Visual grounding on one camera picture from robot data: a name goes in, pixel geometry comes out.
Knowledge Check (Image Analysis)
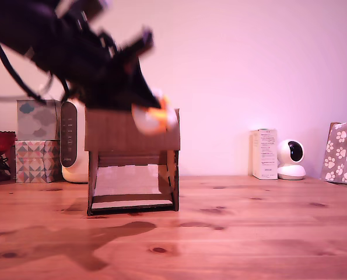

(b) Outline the orange and white footbag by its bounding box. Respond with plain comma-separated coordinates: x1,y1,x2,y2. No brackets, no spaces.
131,87,180,136

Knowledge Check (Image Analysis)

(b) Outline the cardboard dice tower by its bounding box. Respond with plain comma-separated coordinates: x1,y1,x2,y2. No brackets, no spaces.
84,106,181,217

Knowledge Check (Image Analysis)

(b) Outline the white electric water dispenser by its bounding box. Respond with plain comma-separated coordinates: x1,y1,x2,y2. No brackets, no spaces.
59,97,90,184

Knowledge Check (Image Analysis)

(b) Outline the cloud print tissue box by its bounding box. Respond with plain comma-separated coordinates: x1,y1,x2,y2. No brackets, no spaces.
16,99,62,142

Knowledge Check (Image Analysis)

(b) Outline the triangle pattern tissue box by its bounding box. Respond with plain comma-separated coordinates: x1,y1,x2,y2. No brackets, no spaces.
14,140,63,184

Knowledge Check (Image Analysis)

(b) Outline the white printed carton box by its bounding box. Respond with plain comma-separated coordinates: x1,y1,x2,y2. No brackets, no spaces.
250,129,278,181

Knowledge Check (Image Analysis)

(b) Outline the paw print cloth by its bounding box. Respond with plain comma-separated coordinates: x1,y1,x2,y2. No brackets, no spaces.
320,120,347,186

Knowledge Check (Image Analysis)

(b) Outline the short black cable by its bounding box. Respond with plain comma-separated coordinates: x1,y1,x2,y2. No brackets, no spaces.
60,77,75,102

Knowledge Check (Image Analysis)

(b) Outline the long black cable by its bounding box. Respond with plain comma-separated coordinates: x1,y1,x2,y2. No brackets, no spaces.
0,40,47,106

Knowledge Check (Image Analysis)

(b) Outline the small white round camera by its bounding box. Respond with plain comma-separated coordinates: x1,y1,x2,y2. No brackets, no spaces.
276,139,307,181

